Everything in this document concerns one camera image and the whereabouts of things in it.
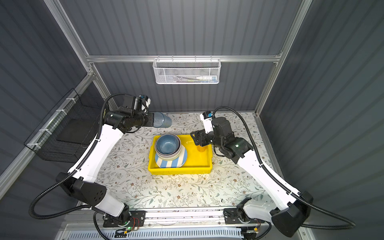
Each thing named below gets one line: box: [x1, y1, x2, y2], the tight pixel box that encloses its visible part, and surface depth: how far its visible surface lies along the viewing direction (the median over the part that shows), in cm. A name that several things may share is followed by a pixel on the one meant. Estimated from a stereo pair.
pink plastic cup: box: [196, 145, 208, 152], surface depth 98 cm
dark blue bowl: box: [155, 134, 181, 156], surface depth 90 cm
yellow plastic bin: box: [148, 134, 213, 175], surface depth 91 cm
